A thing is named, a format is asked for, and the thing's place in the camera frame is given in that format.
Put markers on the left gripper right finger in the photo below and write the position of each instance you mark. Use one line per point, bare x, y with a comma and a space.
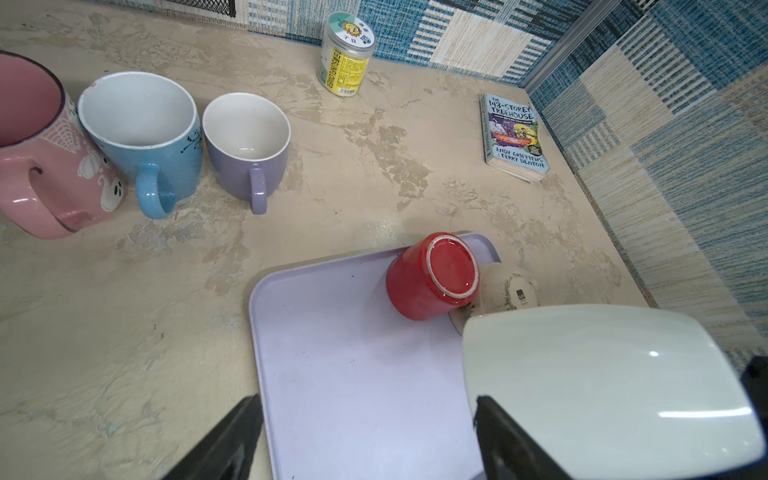
507, 451

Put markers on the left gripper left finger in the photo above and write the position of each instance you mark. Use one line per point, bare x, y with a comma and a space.
227, 451

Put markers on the white mug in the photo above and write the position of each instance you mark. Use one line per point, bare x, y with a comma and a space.
615, 392

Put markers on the red mug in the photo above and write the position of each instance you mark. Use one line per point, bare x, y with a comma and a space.
433, 277

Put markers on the lavender mug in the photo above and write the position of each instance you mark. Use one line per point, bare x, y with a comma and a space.
248, 138

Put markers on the pink patterned mug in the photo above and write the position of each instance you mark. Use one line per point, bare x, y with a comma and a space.
54, 180

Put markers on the blue flowered mug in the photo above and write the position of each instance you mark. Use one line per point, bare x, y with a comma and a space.
149, 127

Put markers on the lavender plastic tray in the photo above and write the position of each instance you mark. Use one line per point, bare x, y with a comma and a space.
350, 388

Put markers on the colourful paperback book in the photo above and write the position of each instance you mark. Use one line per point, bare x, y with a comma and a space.
511, 138

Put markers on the black wire shelf rack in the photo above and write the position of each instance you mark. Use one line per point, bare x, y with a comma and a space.
223, 7

